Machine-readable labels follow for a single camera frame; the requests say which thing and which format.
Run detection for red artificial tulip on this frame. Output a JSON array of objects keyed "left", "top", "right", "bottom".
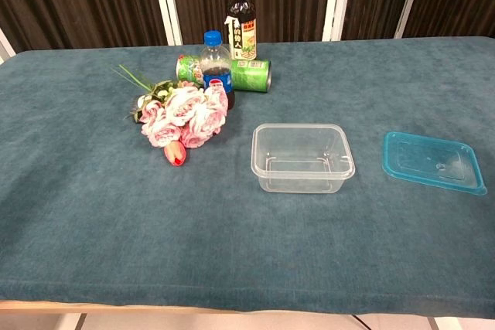
[{"left": 163, "top": 140, "right": 188, "bottom": 168}]

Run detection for clear plastic food container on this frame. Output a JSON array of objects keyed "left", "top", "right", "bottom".
[{"left": 251, "top": 123, "right": 356, "bottom": 194}]

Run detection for blue translucent plastic lid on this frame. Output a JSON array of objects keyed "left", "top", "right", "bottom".
[{"left": 382, "top": 131, "right": 488, "bottom": 196}]

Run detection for green chips can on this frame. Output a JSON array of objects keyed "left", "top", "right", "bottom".
[{"left": 176, "top": 54, "right": 272, "bottom": 94}]

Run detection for pink artificial rose bouquet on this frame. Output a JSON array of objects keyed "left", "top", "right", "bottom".
[{"left": 111, "top": 63, "right": 230, "bottom": 149}]

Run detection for cola bottle with blue cap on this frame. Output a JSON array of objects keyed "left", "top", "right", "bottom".
[{"left": 199, "top": 29, "right": 236, "bottom": 111}]

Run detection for dark sauce bottle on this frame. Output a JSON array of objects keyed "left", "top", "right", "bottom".
[{"left": 224, "top": 0, "right": 258, "bottom": 62}]

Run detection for teal velvet tablecloth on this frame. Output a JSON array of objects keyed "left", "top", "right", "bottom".
[{"left": 0, "top": 36, "right": 495, "bottom": 319}]

